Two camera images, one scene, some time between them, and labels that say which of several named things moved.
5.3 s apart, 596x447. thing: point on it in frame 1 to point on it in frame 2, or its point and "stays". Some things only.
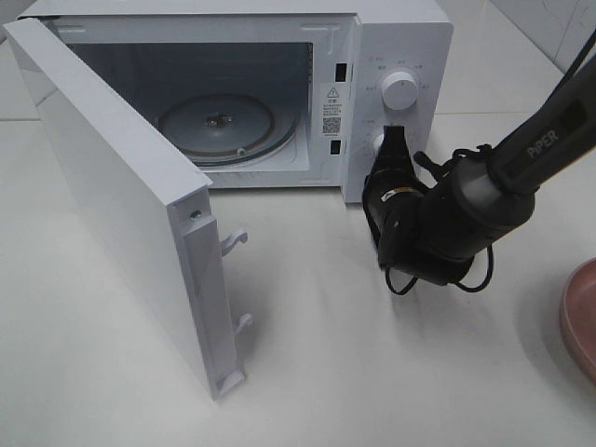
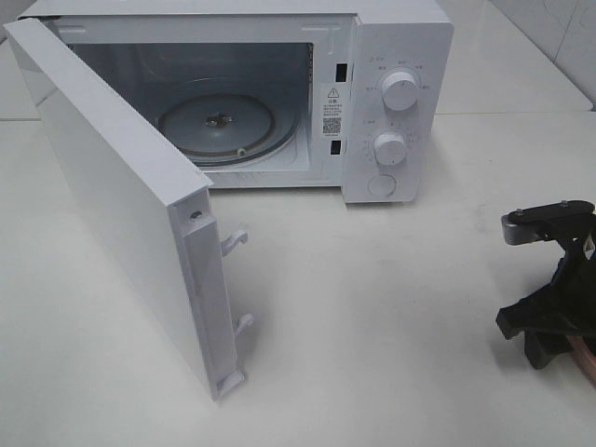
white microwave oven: [266, 95] stays
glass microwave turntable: [227, 129] stays
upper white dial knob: [399, 90] stays
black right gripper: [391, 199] to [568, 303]
